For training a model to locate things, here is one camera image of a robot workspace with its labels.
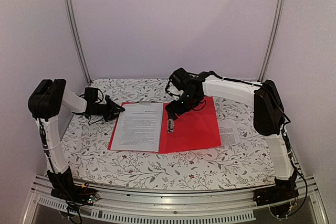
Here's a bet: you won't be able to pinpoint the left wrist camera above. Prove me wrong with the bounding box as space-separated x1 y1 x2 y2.
104 95 111 106

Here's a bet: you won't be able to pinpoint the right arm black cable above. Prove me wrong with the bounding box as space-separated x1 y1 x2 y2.
208 70 263 86

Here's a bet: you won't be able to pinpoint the left aluminium frame post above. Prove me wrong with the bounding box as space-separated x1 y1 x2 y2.
64 0 92 84

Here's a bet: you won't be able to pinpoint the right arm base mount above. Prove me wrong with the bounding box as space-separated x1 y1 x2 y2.
253 174 299 219

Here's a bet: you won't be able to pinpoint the printed white paper sheets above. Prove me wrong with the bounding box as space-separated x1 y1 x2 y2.
108 102 163 153

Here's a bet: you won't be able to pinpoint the spine metal folder clip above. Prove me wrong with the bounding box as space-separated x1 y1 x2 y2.
167 119 174 133

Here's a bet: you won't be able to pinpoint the red file folder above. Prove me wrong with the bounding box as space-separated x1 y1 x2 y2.
107 96 223 154

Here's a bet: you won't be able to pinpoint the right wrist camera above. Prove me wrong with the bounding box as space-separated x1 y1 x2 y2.
165 81 181 97

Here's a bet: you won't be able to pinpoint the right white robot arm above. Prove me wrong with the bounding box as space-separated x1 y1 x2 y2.
165 68 296 201

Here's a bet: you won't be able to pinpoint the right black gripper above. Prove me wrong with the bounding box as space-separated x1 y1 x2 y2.
166 91 200 120

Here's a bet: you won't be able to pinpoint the aluminium frame post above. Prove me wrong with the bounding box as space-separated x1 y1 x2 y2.
64 0 92 84
258 0 285 82

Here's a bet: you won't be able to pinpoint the right aluminium frame post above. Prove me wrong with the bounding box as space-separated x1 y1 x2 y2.
258 0 285 82

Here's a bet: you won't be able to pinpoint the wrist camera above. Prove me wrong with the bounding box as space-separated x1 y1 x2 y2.
165 81 181 97
104 95 111 106

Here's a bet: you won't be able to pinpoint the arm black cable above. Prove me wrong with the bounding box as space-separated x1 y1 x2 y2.
97 87 106 104
208 70 263 86

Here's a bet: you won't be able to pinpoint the aluminium front rail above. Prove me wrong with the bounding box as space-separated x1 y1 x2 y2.
22 174 329 224

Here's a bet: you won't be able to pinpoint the separate printed paper sheet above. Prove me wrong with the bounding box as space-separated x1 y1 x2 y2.
219 127 240 145

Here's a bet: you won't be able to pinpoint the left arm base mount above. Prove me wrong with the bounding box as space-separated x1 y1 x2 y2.
47 167 100 206

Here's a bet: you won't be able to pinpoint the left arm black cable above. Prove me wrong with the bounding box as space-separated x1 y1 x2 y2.
97 87 106 104

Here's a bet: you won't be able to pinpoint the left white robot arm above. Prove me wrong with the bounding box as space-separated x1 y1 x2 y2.
28 79 125 175

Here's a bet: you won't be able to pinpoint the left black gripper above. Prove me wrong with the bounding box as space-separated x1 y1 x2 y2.
94 98 125 122

